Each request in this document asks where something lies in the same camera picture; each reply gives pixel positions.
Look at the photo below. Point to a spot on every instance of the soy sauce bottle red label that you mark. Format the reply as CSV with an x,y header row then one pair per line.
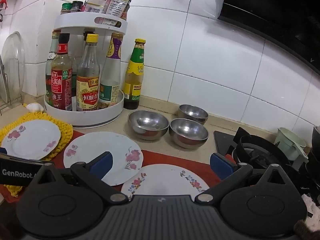
x,y
60,85

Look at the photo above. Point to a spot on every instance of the yellow knitted mat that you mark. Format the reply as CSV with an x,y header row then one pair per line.
x,y
64,132

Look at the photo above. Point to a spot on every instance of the clear bottle purple label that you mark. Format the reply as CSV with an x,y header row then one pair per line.
x,y
111,75

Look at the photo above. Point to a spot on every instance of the red table mat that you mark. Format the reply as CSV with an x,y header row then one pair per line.
x,y
160,157

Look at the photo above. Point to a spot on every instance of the white cloth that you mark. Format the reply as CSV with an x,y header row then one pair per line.
x,y
311,205

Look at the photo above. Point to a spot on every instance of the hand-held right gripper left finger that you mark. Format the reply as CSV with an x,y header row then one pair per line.
x,y
102,164

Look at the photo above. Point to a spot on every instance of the black burner grate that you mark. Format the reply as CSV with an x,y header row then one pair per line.
x,y
250,143

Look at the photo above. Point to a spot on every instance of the black pot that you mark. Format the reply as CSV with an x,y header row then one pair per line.
x,y
316,137

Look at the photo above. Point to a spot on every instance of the garlic bulb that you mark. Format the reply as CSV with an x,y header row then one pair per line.
x,y
34,107

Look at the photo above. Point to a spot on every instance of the person's right forearm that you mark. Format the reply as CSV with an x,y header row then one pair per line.
x,y
302,230

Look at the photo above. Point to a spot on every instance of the black range hood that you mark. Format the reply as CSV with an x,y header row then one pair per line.
x,y
270,10

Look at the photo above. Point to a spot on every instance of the glass pot lid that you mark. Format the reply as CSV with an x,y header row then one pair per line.
x,y
13,65

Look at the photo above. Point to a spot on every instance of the white two-tier condiment rack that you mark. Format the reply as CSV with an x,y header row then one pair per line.
x,y
75,120

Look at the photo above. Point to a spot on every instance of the sauce bottle green yellow label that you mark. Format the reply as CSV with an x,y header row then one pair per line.
x,y
135,75

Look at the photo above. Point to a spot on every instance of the vinegar bottle yellow label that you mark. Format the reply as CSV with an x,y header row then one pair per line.
x,y
87,90

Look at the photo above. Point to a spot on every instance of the large stainless steel bowl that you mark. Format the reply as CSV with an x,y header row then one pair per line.
x,y
148,123

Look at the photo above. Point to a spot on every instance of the spice jar dark cap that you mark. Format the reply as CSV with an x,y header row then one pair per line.
x,y
77,6

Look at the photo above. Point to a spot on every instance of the white plate multicoloured flowers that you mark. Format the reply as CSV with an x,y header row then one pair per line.
x,y
165,180

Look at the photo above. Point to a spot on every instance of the pale green plastic cup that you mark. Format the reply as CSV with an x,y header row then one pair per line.
x,y
290,142

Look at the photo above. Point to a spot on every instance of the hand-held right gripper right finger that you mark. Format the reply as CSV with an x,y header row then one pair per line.
x,y
221,166

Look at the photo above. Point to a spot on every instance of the black gas stove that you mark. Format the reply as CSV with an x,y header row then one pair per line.
x,y
222,140

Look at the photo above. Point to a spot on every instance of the wavy white plate pink flowers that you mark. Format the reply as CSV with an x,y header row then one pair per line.
x,y
100,142

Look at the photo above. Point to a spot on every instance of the spice jar green cap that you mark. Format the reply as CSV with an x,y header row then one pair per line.
x,y
66,8

